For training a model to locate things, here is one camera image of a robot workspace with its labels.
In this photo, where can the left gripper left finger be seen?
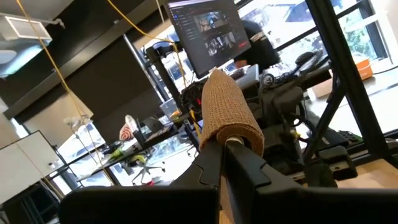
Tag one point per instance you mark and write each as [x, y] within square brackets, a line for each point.
[140, 205]

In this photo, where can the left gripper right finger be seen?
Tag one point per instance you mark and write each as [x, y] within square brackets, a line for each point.
[295, 208]

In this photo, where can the office chair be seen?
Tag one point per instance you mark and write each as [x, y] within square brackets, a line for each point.
[146, 169]

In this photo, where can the pink white bundle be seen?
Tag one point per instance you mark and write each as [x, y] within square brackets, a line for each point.
[127, 130]

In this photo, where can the clear plastic tub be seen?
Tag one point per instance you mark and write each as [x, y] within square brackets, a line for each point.
[170, 109]

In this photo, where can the whiteboard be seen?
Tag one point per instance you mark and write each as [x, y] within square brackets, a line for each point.
[25, 165]

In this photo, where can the orange box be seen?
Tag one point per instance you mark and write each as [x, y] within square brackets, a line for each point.
[364, 70]

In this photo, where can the person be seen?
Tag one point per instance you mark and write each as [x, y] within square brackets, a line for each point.
[261, 46]

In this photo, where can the computer monitor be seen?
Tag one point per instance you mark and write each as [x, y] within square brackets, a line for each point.
[211, 31]

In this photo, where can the white ceiling air vent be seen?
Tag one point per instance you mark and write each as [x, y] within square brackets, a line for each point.
[21, 28]

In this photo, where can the black metal table frame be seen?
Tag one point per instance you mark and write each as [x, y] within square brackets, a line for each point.
[342, 62]

